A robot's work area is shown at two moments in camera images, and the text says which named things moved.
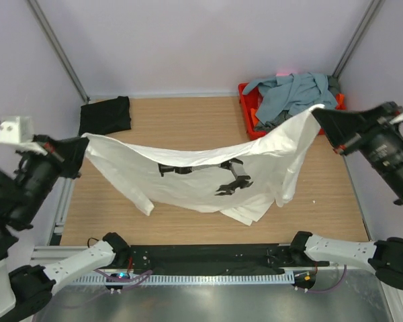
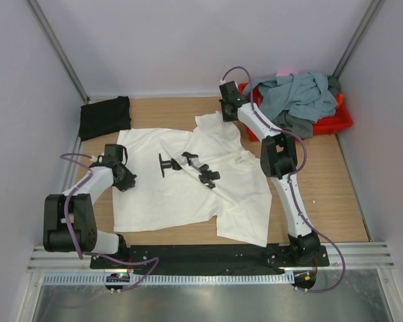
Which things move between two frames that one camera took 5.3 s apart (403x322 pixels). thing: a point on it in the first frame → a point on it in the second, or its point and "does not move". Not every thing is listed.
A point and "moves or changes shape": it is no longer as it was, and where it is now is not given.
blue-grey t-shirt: [296, 93] does not move
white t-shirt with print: [241, 182] moves or changes shape
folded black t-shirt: [105, 116] does not move
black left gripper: [68, 153] → [129, 182]
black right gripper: [342, 125] → [226, 117]
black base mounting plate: [240, 258] does not move
